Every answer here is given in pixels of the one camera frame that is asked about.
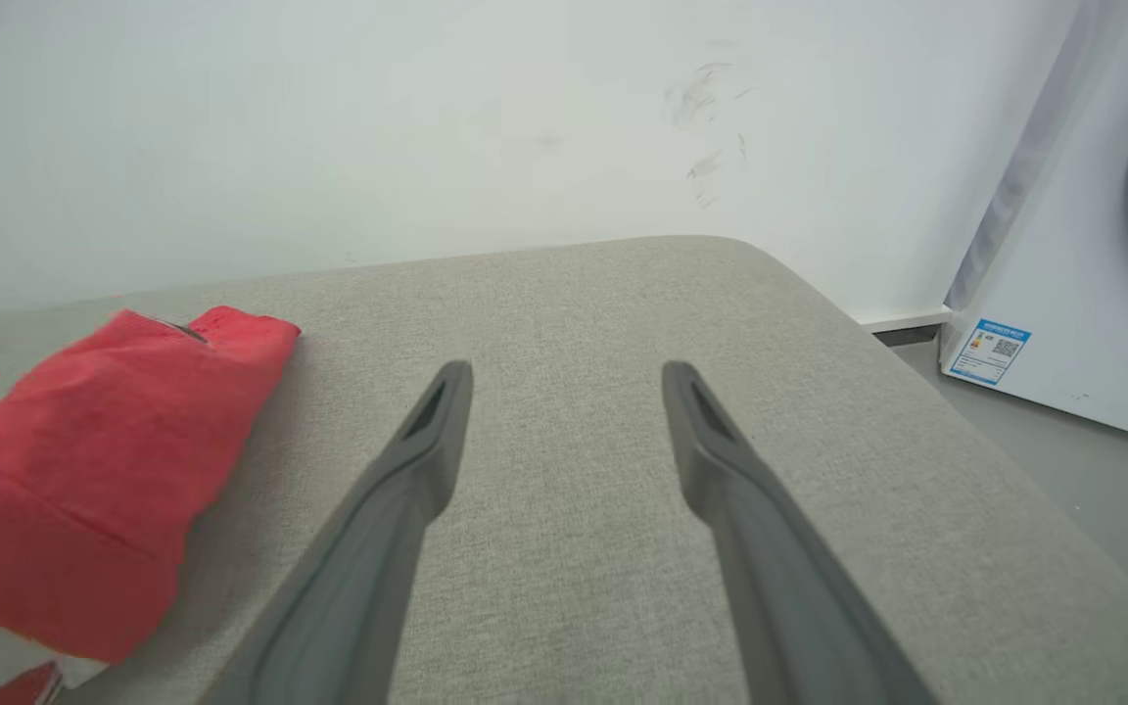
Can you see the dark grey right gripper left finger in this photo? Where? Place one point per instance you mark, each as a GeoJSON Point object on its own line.
{"type": "Point", "coordinates": [358, 587]}

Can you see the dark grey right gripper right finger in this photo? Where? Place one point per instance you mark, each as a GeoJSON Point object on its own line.
{"type": "Point", "coordinates": [779, 587]}

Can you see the red garment with white stripes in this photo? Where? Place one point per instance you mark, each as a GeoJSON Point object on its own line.
{"type": "Point", "coordinates": [84, 470]}

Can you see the white baseboard strip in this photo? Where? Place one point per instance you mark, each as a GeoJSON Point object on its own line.
{"type": "Point", "coordinates": [902, 319]}

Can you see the blue white energy label sticker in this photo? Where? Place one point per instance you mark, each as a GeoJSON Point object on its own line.
{"type": "Point", "coordinates": [990, 351]}

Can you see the white washing machine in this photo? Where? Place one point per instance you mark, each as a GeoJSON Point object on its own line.
{"type": "Point", "coordinates": [1063, 255]}

